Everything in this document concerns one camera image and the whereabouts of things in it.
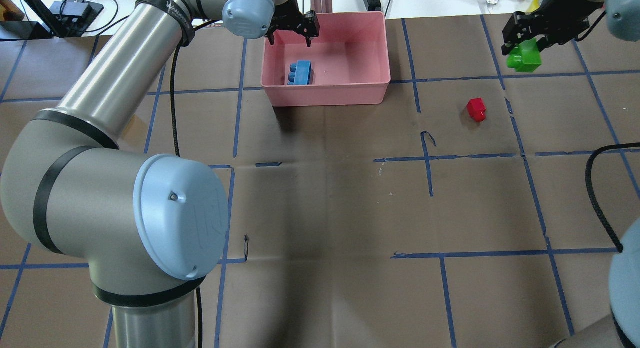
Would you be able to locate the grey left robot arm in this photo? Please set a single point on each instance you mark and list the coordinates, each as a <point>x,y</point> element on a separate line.
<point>151,227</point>

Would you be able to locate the pink plastic box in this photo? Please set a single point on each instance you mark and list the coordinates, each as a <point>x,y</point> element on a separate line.
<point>350,62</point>

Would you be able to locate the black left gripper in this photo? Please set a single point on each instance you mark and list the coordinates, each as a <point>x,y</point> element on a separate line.
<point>291,24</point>

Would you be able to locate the red toy block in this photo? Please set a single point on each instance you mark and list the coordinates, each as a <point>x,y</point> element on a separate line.
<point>476,109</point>

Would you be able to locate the green toy block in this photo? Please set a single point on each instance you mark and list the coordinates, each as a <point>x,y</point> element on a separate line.
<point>525,57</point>

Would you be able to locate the blue toy block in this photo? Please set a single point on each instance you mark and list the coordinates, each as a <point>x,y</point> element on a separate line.
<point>301,73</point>

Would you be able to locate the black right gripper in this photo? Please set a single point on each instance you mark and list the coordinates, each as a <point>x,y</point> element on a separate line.
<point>564,10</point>

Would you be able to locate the aluminium frame post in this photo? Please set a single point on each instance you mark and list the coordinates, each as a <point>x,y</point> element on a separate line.
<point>322,6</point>

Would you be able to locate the yellow tape roll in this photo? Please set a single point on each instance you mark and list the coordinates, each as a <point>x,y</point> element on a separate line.
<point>535,5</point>

